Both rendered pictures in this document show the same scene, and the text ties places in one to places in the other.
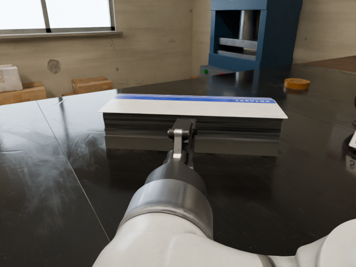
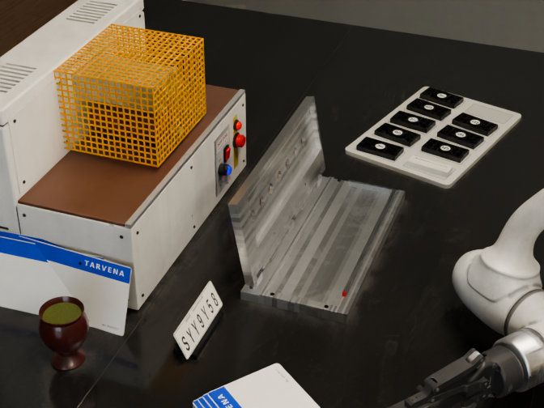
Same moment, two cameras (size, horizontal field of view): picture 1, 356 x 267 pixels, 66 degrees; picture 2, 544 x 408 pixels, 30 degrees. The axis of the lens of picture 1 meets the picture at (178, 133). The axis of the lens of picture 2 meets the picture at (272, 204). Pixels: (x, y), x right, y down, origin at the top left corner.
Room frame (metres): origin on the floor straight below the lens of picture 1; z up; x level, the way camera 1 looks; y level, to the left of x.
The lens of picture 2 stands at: (1.27, 0.72, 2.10)
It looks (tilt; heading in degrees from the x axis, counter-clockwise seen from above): 33 degrees down; 232
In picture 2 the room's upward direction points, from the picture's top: straight up
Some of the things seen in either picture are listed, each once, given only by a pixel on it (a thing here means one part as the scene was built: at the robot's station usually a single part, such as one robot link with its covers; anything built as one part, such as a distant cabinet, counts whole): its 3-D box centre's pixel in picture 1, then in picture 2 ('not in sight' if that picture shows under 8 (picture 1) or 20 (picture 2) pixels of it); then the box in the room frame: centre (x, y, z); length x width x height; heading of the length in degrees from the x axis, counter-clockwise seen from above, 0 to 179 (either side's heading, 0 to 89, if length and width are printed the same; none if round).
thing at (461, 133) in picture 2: not in sight; (460, 137); (-0.36, -0.64, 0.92); 0.10 x 0.05 x 0.01; 104
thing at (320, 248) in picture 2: not in sight; (329, 239); (0.15, -0.52, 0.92); 0.44 x 0.21 x 0.04; 32
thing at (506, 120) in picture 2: not in sight; (435, 133); (-0.34, -0.70, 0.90); 0.40 x 0.27 x 0.01; 17
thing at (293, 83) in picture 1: (296, 83); not in sight; (1.19, -0.53, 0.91); 0.10 x 0.10 x 0.02
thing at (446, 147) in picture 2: not in sight; (445, 150); (-0.29, -0.62, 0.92); 0.10 x 0.05 x 0.01; 109
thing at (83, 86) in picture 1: (92, 86); not in sight; (3.09, 0.99, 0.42); 0.41 x 0.36 x 0.15; 122
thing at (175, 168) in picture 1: (176, 185); (485, 378); (0.28, 0.00, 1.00); 0.09 x 0.07 x 0.08; 174
